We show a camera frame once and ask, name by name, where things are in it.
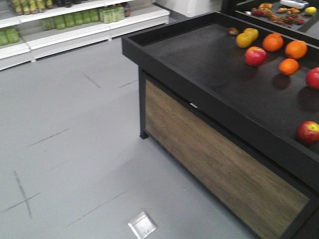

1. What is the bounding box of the small orange mandarin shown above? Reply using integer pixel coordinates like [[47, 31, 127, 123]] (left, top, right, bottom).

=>
[[278, 58, 300, 76]]

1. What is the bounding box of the orange with knob left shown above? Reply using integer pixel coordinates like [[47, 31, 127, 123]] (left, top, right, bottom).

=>
[[262, 33, 284, 52]]

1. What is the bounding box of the yellow pear-apple rear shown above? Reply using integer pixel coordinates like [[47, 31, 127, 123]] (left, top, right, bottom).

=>
[[243, 28, 259, 41]]

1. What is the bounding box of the red apple front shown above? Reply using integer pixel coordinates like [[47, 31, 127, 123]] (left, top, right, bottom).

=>
[[297, 121, 319, 145]]

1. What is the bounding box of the red apple middle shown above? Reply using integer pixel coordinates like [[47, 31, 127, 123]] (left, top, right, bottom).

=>
[[306, 67, 319, 90]]

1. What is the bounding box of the yellow pear-apple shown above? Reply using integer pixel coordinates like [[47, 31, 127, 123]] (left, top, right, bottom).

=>
[[235, 32, 253, 48], [243, 28, 259, 41]]

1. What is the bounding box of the red apple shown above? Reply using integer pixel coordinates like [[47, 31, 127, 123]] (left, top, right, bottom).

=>
[[245, 46, 267, 67], [297, 121, 319, 145], [306, 67, 319, 90]]

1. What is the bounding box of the red apple far left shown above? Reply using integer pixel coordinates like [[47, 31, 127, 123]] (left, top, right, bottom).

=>
[[245, 46, 267, 67]]

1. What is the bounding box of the yellow pear-apple front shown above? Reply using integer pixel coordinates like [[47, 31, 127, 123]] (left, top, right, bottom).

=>
[[235, 32, 253, 48]]

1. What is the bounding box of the white store shelving unit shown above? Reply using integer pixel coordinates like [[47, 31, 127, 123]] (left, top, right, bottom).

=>
[[0, 0, 170, 70]]

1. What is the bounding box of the metal floor outlet cover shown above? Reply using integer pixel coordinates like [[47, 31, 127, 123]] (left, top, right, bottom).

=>
[[128, 211, 158, 239]]

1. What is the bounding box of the brown mushroom cap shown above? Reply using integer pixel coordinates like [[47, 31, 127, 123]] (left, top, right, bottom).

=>
[[227, 27, 240, 36]]

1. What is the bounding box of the black wooden produce stand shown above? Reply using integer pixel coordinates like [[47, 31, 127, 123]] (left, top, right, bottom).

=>
[[122, 12, 319, 239]]

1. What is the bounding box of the green drink bottle pack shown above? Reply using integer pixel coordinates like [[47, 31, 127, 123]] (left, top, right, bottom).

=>
[[40, 2, 131, 31]]

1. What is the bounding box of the orange with knob right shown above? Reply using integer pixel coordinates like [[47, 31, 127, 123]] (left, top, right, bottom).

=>
[[285, 40, 308, 60]]

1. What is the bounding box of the orange with knob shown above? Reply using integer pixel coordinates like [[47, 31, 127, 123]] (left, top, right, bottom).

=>
[[285, 40, 308, 60], [262, 33, 284, 52]]

